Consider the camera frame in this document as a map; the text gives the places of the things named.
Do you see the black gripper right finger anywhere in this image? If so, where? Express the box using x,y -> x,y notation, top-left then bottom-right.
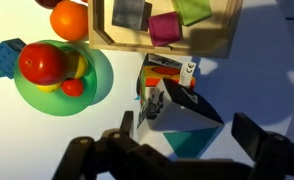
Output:
231,112 -> 294,180

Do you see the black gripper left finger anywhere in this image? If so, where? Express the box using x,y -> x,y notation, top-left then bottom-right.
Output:
51,110 -> 175,180

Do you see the plush cube with letter A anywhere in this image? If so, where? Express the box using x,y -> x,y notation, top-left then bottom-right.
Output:
136,78 -> 225,159

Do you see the orange yellow plush cube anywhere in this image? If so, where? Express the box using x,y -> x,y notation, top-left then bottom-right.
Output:
136,61 -> 197,98

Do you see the wooden crate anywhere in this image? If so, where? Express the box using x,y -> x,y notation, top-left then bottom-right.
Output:
87,0 -> 245,59

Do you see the magenta cube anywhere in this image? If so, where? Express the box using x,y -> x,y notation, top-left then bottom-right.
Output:
148,11 -> 183,47

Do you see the gray cube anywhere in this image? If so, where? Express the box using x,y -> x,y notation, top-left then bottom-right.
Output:
111,0 -> 153,32

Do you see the small red toy tomato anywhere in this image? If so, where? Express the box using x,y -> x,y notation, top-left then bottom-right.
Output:
60,78 -> 85,98

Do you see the green bowl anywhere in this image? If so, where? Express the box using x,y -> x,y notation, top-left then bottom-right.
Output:
13,39 -> 115,117

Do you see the yellow toy fruit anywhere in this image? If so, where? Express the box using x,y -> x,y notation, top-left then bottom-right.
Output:
36,51 -> 89,94

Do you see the red toy apple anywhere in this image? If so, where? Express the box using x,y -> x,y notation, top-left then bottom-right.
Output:
18,42 -> 69,86

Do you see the orange toy fruit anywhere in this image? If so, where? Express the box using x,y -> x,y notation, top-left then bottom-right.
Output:
49,0 -> 89,42

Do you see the blue block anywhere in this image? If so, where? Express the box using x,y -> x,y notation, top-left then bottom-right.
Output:
0,37 -> 27,80

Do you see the dark red toy plum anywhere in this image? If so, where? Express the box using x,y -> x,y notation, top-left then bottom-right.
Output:
35,0 -> 65,9

